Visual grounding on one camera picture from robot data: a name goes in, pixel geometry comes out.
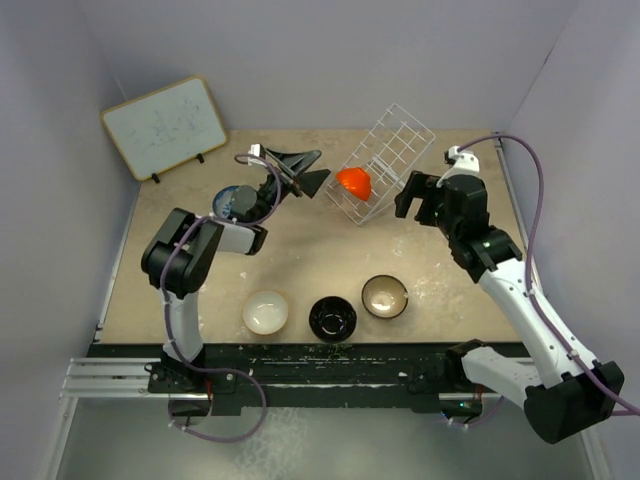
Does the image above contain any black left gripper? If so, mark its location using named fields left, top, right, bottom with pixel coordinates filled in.
left=253, top=149, right=328, bottom=225

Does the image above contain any orange plastic bowl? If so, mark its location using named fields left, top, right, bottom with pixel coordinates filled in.
left=336, top=167, right=372, bottom=202

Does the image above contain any blue floral ceramic bowl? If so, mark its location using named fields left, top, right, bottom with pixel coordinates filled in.
left=212, top=185, right=239, bottom=218

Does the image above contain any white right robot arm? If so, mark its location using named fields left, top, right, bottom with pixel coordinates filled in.
left=395, top=171, right=624, bottom=444

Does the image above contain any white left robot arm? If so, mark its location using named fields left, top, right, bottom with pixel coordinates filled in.
left=141, top=143, right=331, bottom=392

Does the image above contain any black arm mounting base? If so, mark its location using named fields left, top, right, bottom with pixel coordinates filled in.
left=84, top=343, right=491, bottom=417

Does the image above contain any beige bowl dark rim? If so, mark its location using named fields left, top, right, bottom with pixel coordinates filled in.
left=361, top=274, right=409, bottom=319

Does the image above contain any white bowl orange rim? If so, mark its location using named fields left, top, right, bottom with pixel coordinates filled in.
left=242, top=290, right=289, bottom=336

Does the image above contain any black glossy bowl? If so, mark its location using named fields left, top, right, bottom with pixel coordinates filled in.
left=309, top=296, right=357, bottom=343

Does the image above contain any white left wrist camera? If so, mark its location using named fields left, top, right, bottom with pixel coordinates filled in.
left=249, top=143, right=265, bottom=158

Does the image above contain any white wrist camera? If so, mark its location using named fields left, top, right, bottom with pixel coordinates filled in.
left=445, top=146, right=480, bottom=176
left=249, top=143, right=265, bottom=158

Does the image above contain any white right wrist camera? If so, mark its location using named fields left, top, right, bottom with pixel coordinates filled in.
left=445, top=146, right=480, bottom=176

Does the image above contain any white wire dish rack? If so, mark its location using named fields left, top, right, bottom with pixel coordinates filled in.
left=325, top=104, right=436, bottom=226

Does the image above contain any small whiteboard wooden frame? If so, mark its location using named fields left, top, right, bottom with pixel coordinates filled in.
left=100, top=76, right=227, bottom=182

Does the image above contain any aluminium extrusion rail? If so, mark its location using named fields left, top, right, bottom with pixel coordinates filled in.
left=61, top=358, right=154, bottom=399

